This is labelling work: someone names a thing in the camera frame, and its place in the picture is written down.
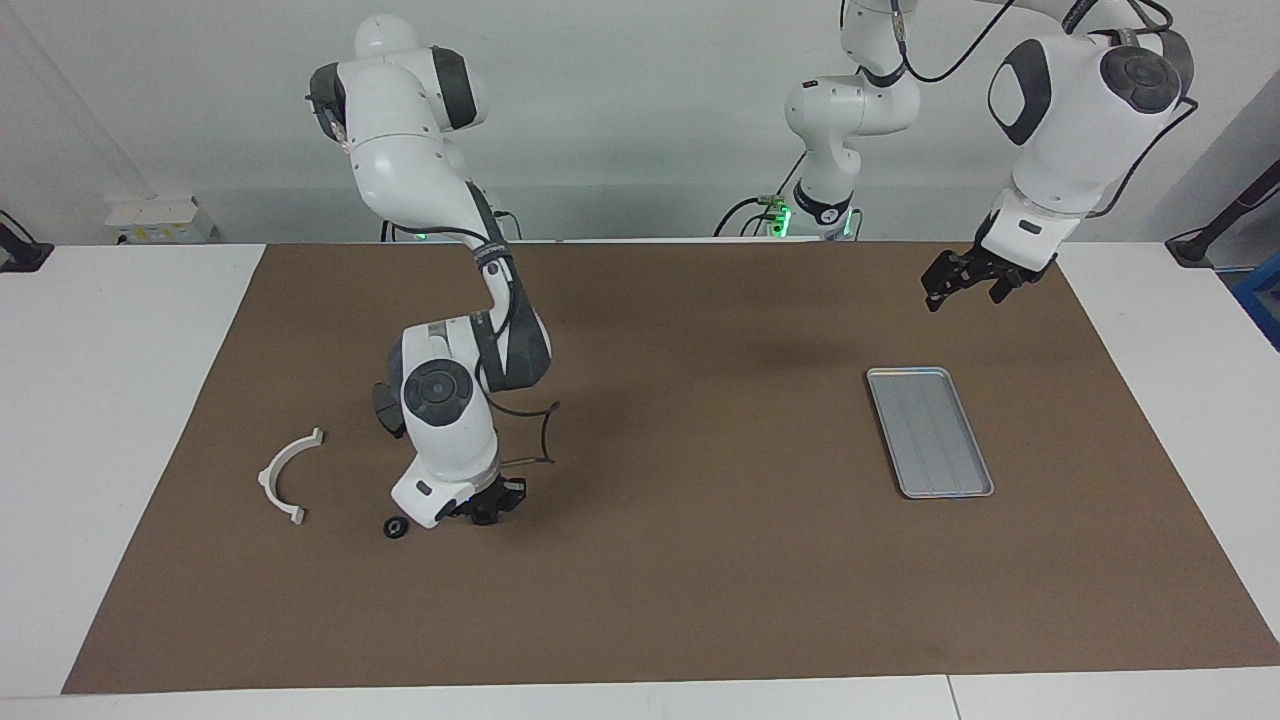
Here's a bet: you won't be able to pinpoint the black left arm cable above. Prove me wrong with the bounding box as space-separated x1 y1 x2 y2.
840 0 1201 221

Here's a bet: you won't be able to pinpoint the brown table mat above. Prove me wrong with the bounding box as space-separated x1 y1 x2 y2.
62 240 1280 695

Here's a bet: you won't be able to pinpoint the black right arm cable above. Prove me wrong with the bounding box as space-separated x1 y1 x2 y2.
380 225 558 471

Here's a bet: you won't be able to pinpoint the silver metal tray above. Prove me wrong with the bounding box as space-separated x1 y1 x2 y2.
866 366 995 499

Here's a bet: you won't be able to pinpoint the black base cable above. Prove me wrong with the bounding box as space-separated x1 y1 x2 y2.
713 150 809 238

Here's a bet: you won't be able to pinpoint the blue crate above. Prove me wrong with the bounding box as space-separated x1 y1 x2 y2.
1232 250 1280 351

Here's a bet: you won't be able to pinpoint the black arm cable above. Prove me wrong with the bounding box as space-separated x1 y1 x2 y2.
380 225 558 471
840 0 1201 221

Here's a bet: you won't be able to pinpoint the white box yellow labels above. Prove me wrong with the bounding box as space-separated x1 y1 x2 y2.
105 195 217 245

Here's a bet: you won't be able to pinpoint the black clamp stand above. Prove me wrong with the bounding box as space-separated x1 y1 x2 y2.
0 208 54 273

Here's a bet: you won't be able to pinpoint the black angled stand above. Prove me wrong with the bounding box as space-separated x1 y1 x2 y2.
1165 158 1280 269

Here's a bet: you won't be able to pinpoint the white semicircular bracket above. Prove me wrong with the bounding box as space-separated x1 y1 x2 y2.
258 428 326 527

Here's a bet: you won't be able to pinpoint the long dark brake pad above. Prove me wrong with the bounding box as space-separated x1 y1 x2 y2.
372 381 407 439

